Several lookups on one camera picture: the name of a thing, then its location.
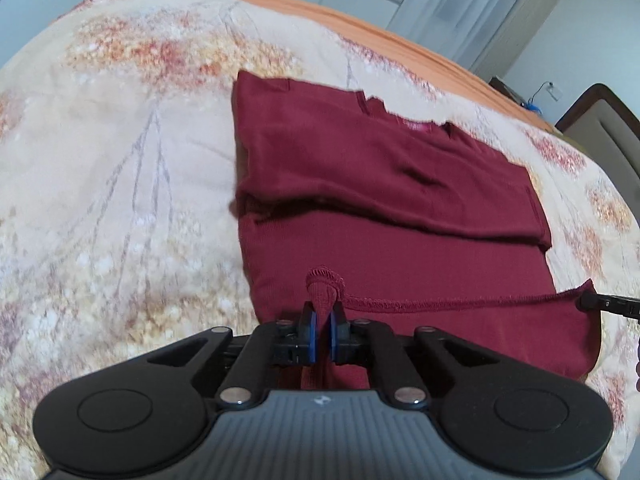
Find dark red long-sleeve shirt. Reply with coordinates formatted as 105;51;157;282
232;72;601;379

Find brown padded headboard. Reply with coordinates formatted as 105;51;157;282
555;84;640;217

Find floral beige quilt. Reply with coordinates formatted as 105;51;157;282
1;0;639;479

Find dark wooden nightstand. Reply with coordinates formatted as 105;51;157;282
488;76;539;113

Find orange bed sheet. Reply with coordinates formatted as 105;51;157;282
242;0;559;134

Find beige side curtain right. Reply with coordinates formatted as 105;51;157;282
471;0;560;81

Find white sheer curtain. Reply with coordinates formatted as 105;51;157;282
321;0;516;67

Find white wall socket with cable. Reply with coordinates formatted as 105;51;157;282
525;80;564;114

